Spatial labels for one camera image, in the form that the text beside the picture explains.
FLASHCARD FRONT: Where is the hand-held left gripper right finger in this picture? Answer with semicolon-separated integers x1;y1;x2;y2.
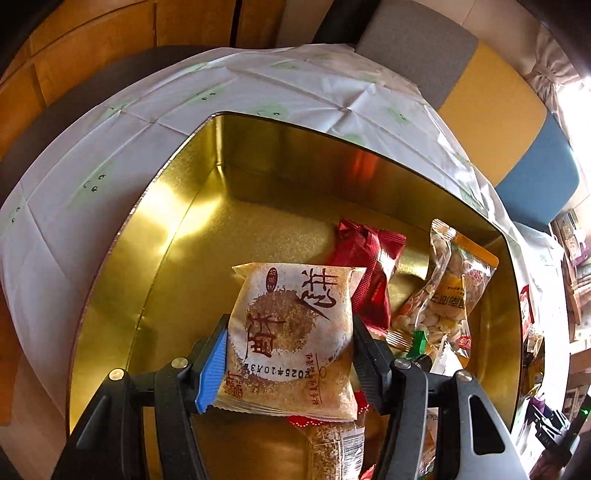
352;318;532;480

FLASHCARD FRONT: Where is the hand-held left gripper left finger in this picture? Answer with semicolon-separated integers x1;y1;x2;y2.
51;314;232;480

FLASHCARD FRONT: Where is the sesame cake packet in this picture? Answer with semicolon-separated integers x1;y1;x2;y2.
216;262;368;422

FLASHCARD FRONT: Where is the bright red patterned snack packet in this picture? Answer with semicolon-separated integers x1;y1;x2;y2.
286;402;370;431

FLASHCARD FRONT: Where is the sesame bar packet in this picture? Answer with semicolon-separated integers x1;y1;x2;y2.
307;419;366;480

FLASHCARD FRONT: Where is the maroon box with gold interior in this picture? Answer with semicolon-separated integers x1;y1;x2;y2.
68;111;524;480

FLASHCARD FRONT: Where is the small green snack packet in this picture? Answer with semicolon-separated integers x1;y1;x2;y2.
406;329;433;359

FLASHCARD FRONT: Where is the small white snack packet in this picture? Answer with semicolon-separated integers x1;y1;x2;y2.
434;335;474;374

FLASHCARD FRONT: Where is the dark red foil snack packet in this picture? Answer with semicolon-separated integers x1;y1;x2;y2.
325;219;407;331

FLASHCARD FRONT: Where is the pumpkin seed packet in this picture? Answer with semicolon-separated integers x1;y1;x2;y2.
392;219;500;348

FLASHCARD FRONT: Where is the white and red snack packet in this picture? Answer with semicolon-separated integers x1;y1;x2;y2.
519;284;537;325

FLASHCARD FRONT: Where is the cluttered wooden shelf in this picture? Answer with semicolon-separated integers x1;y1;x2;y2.
549;207;591;326

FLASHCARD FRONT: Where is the white tablecloth with green print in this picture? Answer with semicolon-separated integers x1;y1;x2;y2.
0;44;570;407

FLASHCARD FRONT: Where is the grey yellow blue chair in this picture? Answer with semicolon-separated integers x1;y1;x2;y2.
314;0;581;232

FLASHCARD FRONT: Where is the light patterned cloth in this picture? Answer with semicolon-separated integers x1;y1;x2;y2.
525;25;591;118

